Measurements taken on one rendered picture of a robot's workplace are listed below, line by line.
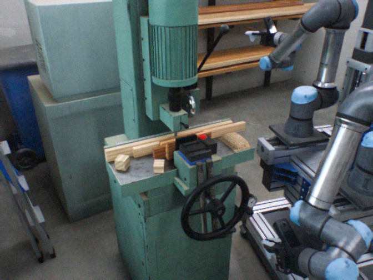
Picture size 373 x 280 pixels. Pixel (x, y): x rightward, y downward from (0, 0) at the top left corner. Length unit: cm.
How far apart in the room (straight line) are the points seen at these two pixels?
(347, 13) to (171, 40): 86
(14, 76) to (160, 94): 167
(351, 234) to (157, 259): 84
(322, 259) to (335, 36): 109
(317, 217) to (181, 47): 71
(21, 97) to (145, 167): 180
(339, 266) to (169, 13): 91
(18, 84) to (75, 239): 128
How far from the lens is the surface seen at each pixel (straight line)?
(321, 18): 167
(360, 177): 146
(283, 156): 182
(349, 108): 103
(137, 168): 133
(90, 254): 229
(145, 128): 157
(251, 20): 389
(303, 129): 179
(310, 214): 108
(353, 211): 148
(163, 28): 122
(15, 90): 293
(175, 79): 125
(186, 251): 161
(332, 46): 179
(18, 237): 256
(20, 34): 345
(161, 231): 146
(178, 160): 128
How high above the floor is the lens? 162
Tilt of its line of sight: 28 degrees down
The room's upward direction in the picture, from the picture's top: straight up
